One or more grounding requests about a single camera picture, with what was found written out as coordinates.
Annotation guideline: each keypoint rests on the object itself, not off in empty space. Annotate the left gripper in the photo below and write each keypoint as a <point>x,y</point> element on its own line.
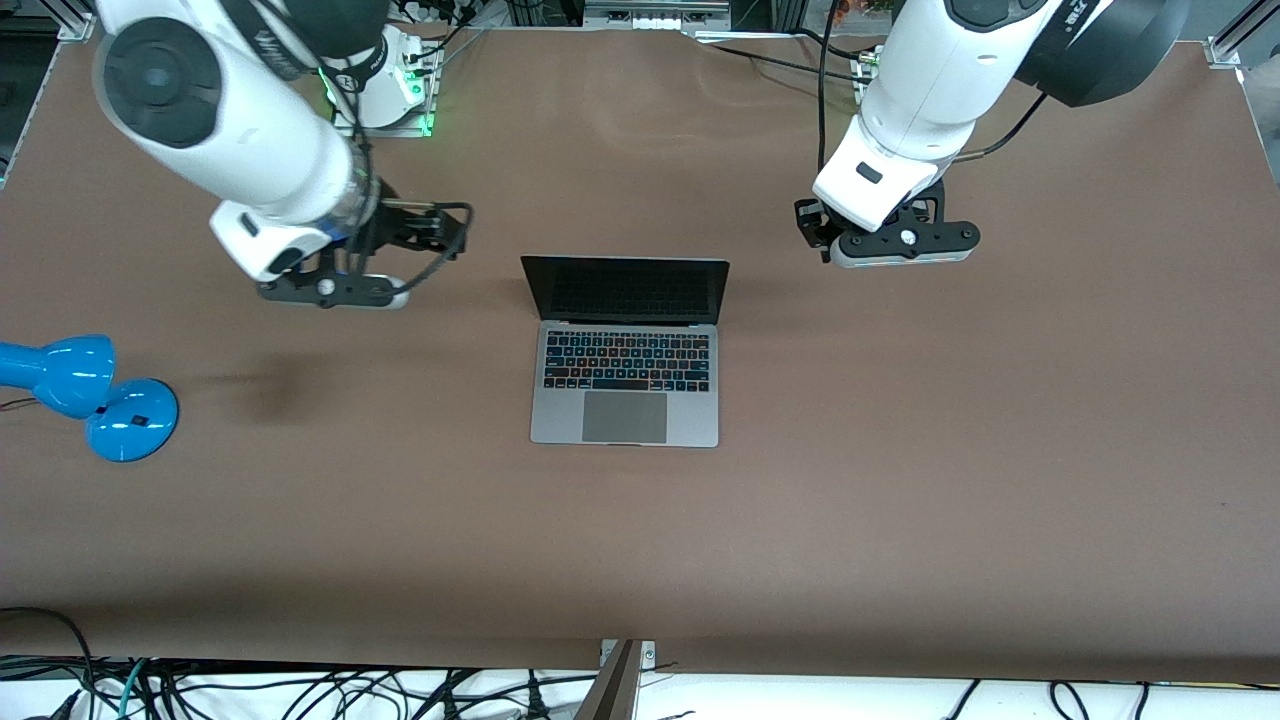
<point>808,222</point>

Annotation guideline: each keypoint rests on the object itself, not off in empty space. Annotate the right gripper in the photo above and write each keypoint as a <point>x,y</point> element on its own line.
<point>392,228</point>

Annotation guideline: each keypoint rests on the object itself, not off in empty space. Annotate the grey laptop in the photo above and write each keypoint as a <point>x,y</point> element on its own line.
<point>625,380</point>

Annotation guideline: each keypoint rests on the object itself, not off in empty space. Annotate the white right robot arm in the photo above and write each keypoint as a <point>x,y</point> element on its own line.
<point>250,130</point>

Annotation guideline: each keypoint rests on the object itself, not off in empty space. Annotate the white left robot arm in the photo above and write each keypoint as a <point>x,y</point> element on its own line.
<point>930,70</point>

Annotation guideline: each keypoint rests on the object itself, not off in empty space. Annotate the brown table cover sheet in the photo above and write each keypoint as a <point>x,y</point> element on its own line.
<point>900,520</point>

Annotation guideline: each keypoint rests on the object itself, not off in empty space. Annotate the blue desk lamp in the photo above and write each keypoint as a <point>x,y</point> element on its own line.
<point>70,375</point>

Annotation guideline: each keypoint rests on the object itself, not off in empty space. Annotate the brown beam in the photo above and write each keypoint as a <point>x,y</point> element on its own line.
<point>612,695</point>

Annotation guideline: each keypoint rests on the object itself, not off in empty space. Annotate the aluminium frame corner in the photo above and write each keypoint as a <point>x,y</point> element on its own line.
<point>1235,42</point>
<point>75,20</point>

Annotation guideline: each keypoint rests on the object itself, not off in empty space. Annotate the small metal bracket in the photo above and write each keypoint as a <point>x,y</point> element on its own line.
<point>648,655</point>

